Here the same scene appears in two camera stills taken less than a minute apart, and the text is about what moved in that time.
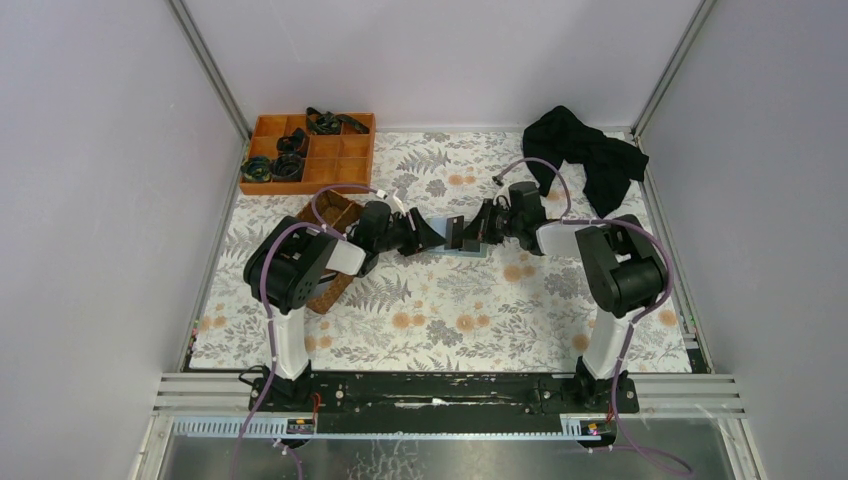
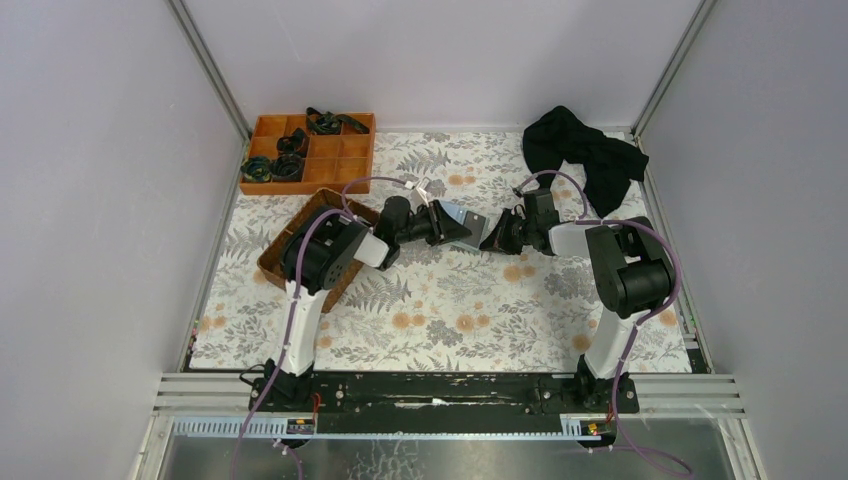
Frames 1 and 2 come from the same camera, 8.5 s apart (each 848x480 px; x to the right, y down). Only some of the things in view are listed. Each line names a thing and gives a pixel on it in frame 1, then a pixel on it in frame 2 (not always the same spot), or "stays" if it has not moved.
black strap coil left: (256, 169) stays
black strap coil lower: (287, 167) stays
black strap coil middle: (293, 145) stays
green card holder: (472, 247) -> (475, 222)
